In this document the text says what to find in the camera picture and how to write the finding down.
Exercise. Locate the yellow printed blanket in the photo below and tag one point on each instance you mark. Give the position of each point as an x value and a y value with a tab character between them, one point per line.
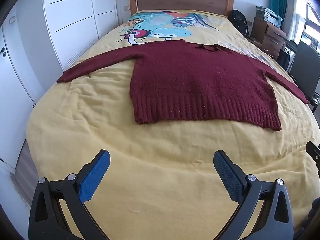
155	150

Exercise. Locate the wooden headboard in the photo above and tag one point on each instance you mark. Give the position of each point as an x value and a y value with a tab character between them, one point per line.
180	1

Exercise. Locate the black backpack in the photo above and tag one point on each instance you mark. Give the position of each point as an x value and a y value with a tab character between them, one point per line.
238	21

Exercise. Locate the black chair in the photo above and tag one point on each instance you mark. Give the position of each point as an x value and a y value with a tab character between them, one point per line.
306	65

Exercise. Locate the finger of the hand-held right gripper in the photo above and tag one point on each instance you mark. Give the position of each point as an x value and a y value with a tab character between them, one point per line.
314	150

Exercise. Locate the black bag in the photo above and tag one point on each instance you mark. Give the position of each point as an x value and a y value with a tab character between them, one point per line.
283	58

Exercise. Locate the white wardrobe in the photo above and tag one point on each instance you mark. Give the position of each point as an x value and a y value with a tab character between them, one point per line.
70	17

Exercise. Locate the maroon knitted sweater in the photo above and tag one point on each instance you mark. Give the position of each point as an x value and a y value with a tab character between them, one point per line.
195	85

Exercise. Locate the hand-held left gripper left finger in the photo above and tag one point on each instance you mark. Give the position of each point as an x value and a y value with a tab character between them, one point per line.
94	178

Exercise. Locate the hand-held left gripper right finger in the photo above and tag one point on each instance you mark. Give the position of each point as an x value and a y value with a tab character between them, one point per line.
228	177

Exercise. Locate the grey printer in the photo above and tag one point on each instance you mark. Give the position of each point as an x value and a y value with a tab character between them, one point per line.
268	15

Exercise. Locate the wooden drawer cabinet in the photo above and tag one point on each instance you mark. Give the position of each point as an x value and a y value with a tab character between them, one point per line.
271	37

